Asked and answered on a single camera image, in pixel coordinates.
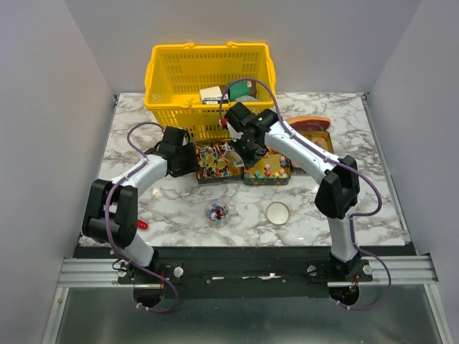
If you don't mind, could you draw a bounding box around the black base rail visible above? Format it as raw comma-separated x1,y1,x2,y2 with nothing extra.
73,244,420,300

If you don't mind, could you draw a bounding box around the fake meat slice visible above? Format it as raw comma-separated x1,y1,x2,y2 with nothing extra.
285,115,331,132

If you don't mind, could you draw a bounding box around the black flat box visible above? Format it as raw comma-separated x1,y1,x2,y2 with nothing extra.
202,100,228,105

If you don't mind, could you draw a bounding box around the red chili pepper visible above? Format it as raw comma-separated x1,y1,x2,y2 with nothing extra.
138,220,148,230

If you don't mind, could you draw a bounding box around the yellow plastic shopping basket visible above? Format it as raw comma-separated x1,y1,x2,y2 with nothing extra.
144,42,276,140

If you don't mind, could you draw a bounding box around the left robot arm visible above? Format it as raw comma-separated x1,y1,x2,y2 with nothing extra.
82,126,199,283

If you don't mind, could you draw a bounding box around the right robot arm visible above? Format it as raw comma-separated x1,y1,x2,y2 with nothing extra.
220,102,360,281

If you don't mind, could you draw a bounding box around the white brown box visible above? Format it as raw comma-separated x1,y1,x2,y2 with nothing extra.
199,86,222,102

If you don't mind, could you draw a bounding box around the metal scoop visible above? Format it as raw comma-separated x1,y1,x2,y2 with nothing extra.
224,150,244,168

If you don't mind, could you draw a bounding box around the clear glass jar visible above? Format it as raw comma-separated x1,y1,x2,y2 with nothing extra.
204,199,229,228

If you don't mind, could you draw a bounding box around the round jar lid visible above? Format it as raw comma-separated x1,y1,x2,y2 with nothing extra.
265,201,290,226

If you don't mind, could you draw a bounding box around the tin of star candies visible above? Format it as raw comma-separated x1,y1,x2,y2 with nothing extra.
242,148,291,186

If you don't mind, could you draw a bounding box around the green brown package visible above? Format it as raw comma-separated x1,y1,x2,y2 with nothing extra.
228,80,258,102

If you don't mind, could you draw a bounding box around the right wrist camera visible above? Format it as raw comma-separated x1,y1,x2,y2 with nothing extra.
220,119,242,142

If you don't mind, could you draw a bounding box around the tin of gummy candies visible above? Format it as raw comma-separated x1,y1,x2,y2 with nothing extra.
291,131,334,175

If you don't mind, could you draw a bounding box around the tin of lollipops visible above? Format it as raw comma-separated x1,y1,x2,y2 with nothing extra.
194,140,243,186

